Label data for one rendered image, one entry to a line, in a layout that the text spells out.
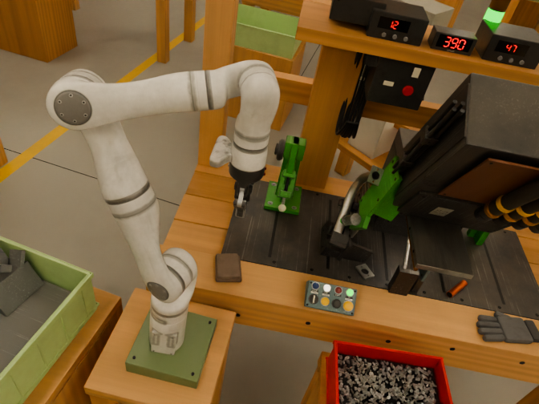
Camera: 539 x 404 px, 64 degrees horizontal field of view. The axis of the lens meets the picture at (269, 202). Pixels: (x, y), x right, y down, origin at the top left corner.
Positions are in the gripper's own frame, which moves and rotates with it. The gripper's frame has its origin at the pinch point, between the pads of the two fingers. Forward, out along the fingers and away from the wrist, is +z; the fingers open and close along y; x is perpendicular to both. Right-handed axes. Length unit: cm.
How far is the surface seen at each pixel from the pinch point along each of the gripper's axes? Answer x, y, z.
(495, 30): -59, 60, -32
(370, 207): -37, 30, 16
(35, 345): 43, -23, 37
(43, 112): 178, 200, 130
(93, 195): 105, 123, 130
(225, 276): 2.4, 9.0, 37.2
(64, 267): 47, -1, 35
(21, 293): 58, -7, 42
